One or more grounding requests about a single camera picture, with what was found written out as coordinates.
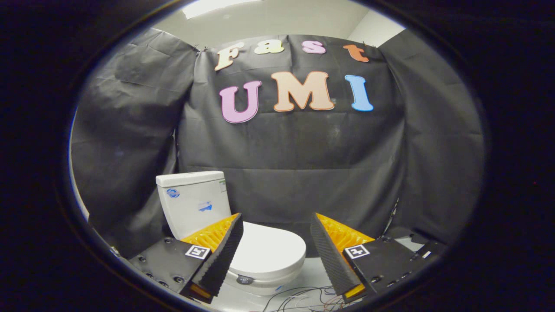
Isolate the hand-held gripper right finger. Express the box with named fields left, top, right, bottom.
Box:
left=310, top=212, right=447, bottom=304

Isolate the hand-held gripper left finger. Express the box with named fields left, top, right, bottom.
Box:
left=128, top=213, right=244, bottom=304

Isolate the white toilet lid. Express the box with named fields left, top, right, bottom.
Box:
left=229, top=221, right=307, bottom=275

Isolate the white toilet bowl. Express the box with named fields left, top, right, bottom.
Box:
left=222, top=260, right=305, bottom=296

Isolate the white toilet tank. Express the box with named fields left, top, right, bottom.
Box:
left=156, top=171, right=232, bottom=240

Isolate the black backdrop cloth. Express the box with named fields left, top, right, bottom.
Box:
left=71, top=28, right=485, bottom=259

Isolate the bundle of thin wires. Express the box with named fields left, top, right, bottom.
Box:
left=261, top=286, right=347, bottom=312

